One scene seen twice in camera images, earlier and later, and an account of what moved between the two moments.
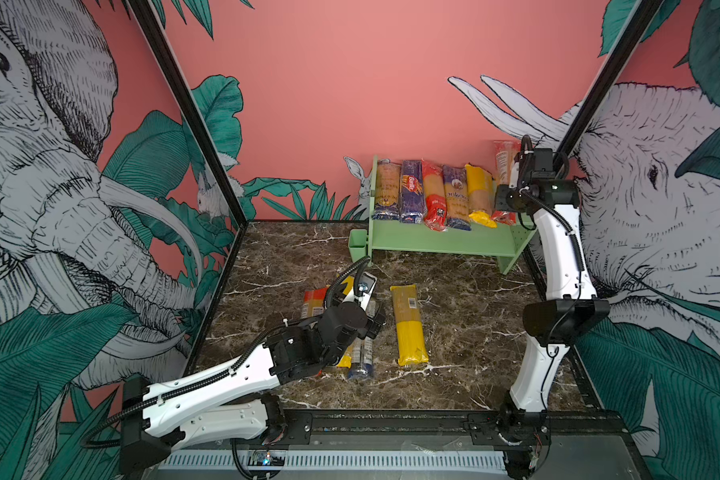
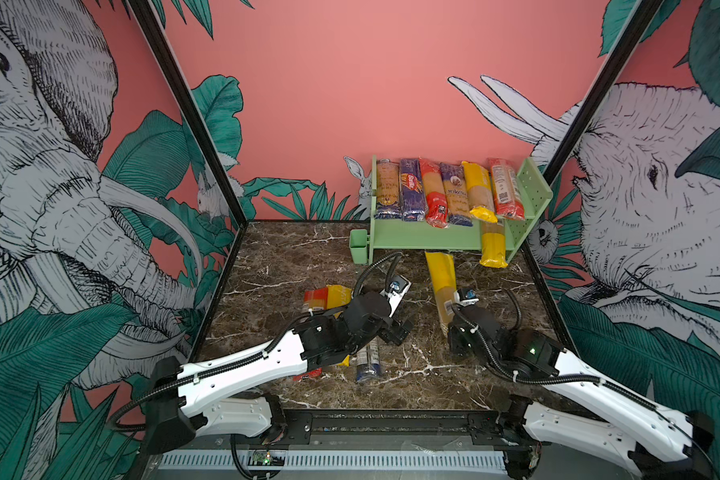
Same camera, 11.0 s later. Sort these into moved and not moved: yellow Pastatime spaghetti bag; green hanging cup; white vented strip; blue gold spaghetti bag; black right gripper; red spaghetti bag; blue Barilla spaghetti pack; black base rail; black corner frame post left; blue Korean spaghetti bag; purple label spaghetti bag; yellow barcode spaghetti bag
Moved: yellow barcode spaghetti bag; black right gripper; purple label spaghetti bag
Not moved: yellow Pastatime spaghetti bag; red spaghetti bag; blue gold spaghetti bag; black base rail; blue Korean spaghetti bag; black corner frame post left; white vented strip; blue Barilla spaghetti pack; green hanging cup
